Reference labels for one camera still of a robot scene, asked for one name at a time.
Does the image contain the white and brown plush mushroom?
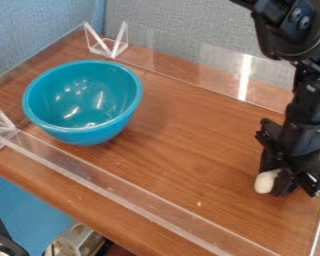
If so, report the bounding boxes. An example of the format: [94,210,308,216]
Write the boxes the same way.
[253,169,280,194]

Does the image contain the black and white chair part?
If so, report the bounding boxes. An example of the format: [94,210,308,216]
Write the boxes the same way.
[0,237,28,256]

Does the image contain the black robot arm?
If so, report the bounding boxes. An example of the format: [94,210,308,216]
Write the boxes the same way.
[230,0,320,197]

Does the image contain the clear acrylic corner bracket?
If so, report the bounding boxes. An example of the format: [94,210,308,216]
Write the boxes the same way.
[82,21,129,59]

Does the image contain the clear acrylic barrier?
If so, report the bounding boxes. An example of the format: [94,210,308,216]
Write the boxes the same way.
[117,31,293,113]
[4,129,280,256]

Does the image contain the grey metal equipment below table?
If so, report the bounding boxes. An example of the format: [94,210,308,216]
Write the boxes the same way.
[42,223,106,256]

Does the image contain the clear acrylic back barrier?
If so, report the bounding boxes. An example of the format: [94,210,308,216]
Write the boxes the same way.
[117,31,293,113]

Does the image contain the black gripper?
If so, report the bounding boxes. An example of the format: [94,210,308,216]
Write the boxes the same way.
[254,118,320,197]

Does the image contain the blue ceramic bowl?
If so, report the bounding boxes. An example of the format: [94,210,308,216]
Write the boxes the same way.
[20,60,143,146]

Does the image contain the clear acrylic front barrier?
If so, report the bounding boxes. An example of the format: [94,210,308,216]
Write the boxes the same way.
[4,129,280,256]

